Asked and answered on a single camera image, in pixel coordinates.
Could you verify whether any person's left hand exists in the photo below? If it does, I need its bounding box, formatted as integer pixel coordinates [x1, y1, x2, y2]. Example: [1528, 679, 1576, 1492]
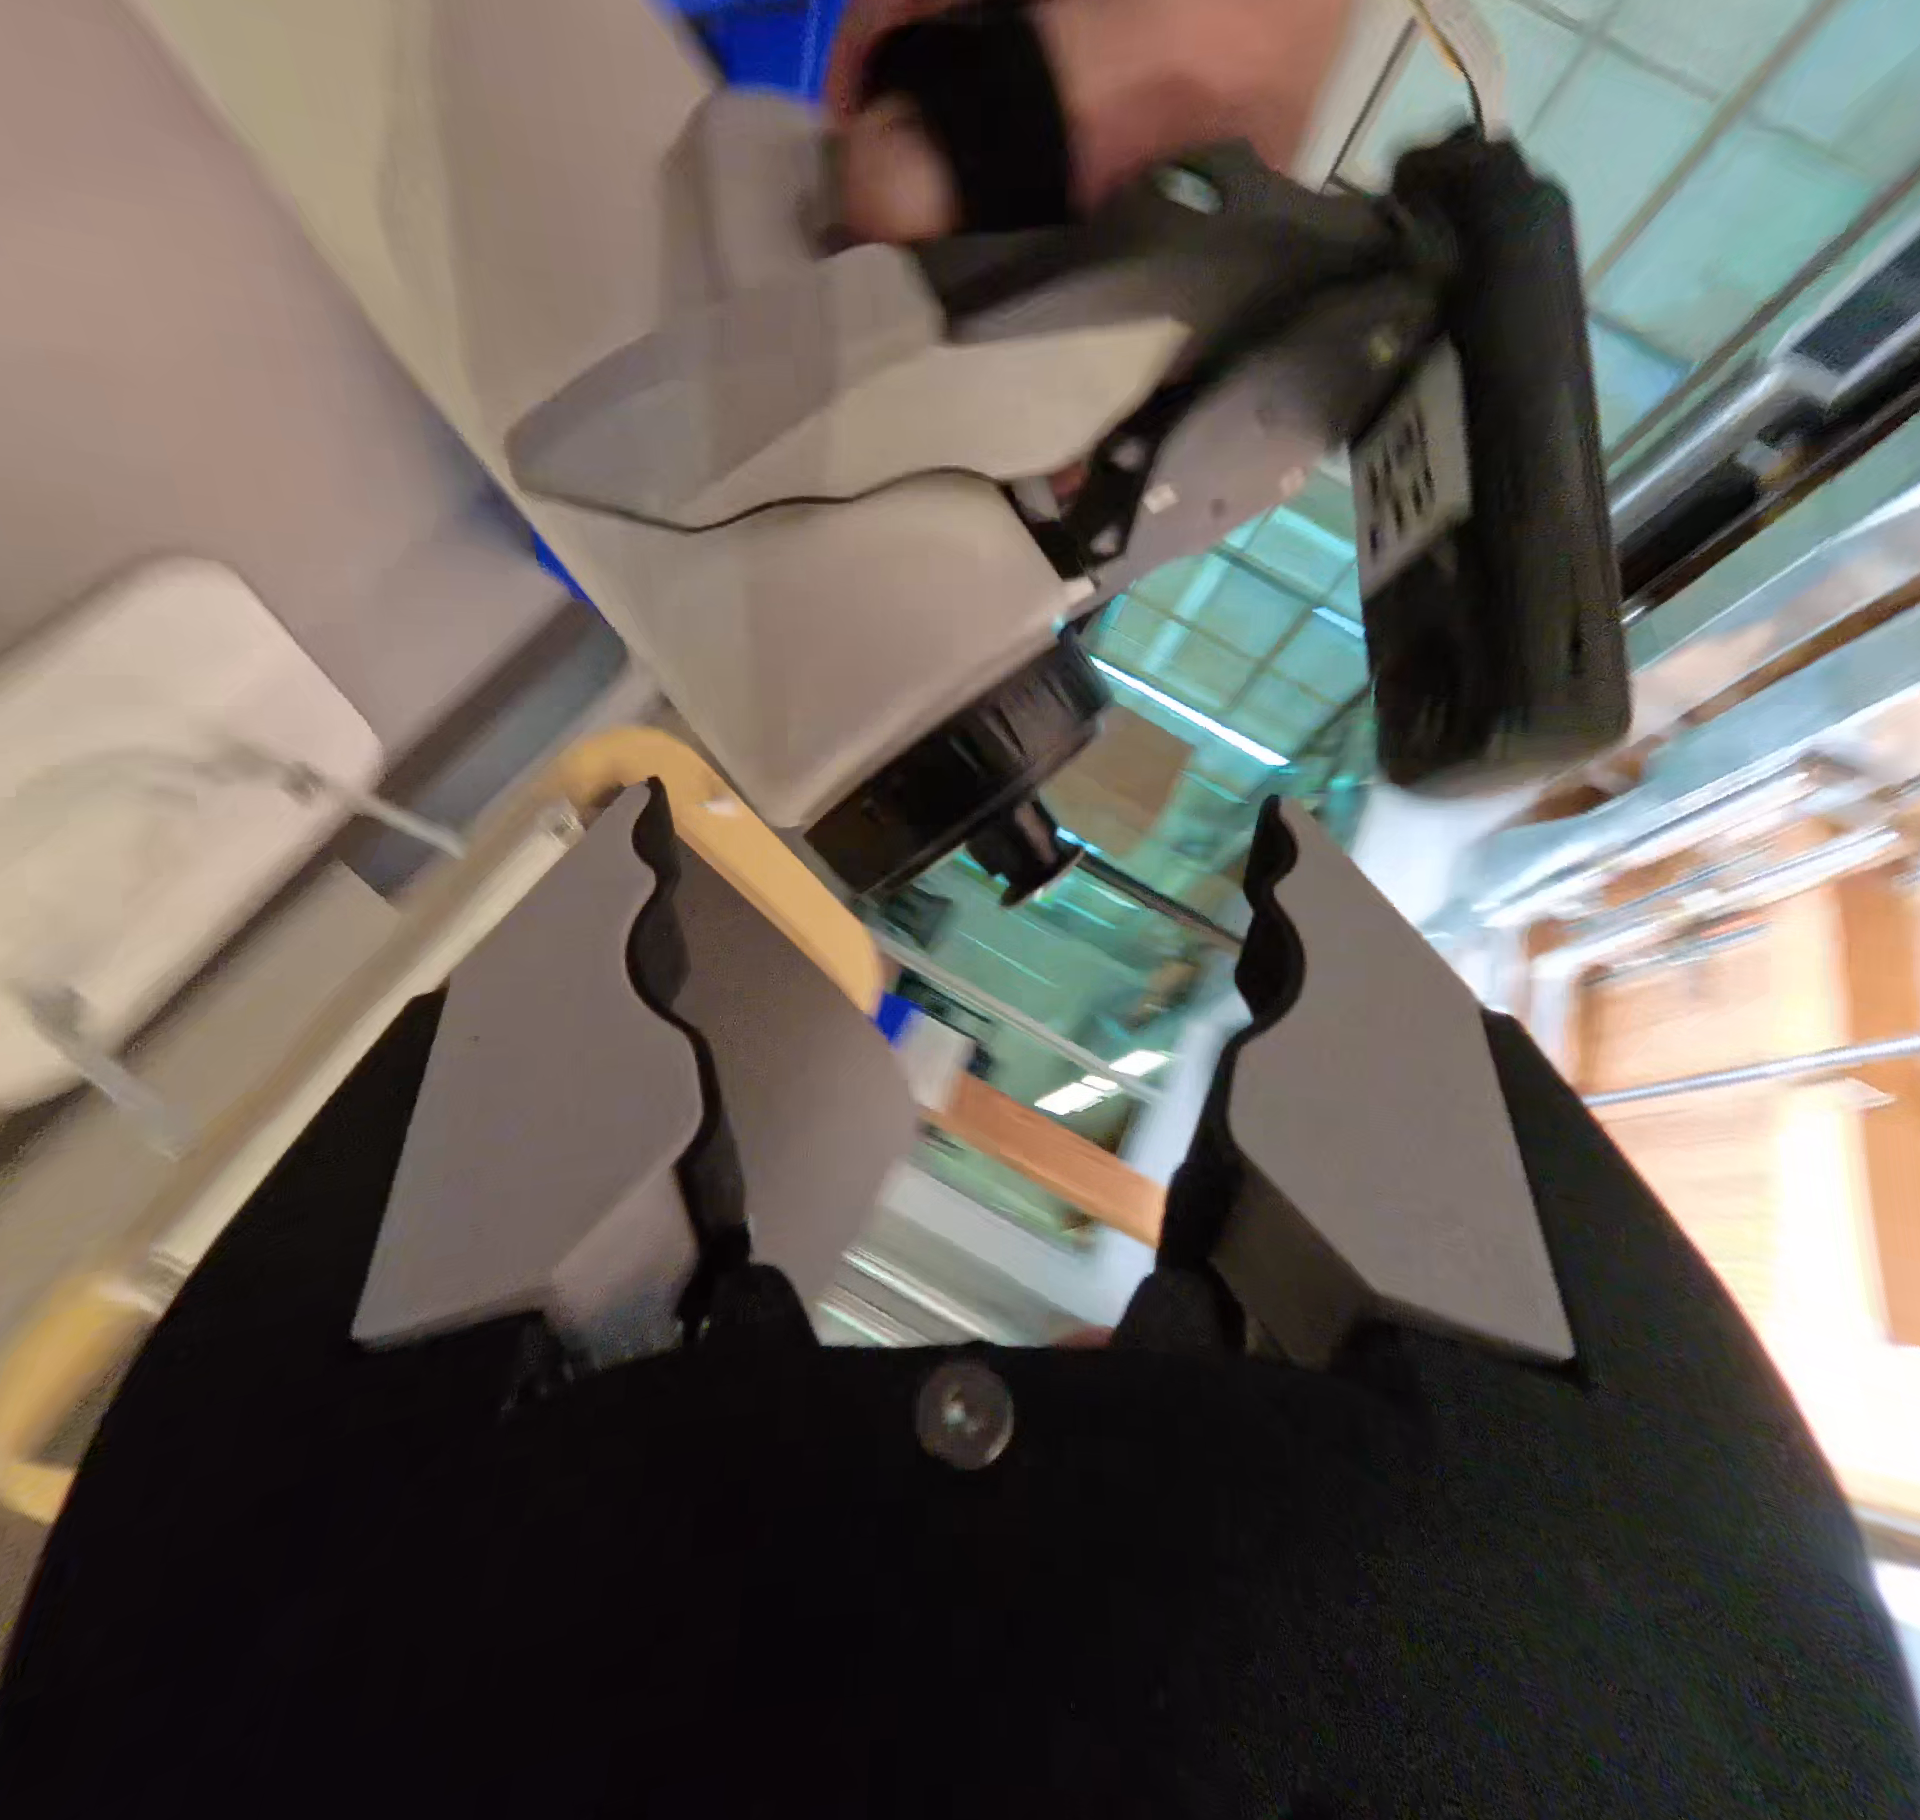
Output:
[823, 0, 1402, 250]

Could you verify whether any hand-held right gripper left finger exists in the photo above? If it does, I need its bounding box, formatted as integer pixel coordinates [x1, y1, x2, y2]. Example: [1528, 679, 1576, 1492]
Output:
[352, 780, 754, 1355]

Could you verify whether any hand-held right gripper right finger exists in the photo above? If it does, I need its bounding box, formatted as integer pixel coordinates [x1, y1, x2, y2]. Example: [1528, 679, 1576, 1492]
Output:
[1157, 793, 1587, 1375]

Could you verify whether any white bottle with black cap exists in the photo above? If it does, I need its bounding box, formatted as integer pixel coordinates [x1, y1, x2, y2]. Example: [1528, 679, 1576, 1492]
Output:
[55, 0, 1116, 909]

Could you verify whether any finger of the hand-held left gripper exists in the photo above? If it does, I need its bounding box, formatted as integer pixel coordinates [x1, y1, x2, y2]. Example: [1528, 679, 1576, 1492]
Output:
[500, 238, 1204, 538]

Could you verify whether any wooden beam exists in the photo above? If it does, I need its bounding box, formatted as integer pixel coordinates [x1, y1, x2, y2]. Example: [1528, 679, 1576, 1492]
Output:
[923, 1067, 1177, 1255]

